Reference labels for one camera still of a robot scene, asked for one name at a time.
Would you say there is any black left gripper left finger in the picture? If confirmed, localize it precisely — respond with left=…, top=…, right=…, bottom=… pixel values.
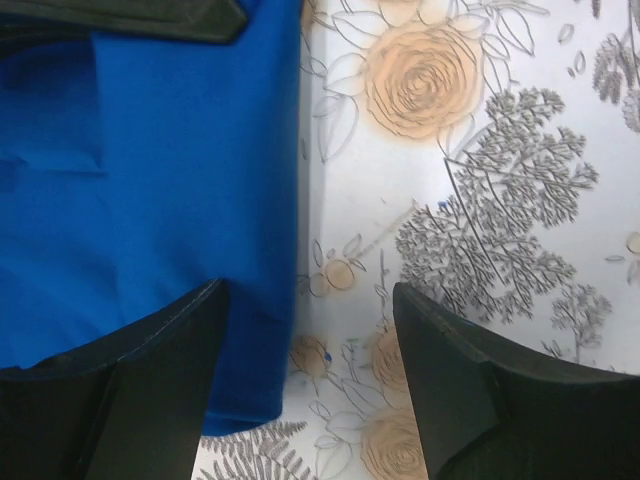
left=1, top=280, right=230, bottom=480

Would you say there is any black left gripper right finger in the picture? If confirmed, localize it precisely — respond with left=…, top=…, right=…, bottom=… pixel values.
left=393, top=283, right=639, bottom=479

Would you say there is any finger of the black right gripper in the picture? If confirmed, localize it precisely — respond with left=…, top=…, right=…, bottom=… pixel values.
left=1, top=0, right=248, bottom=44

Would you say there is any blue printed t shirt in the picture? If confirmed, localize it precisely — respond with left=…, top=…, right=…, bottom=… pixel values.
left=1, top=1, right=301, bottom=435

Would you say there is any floral patterned table mat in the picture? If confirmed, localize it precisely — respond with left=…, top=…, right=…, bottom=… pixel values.
left=193, top=1, right=639, bottom=479

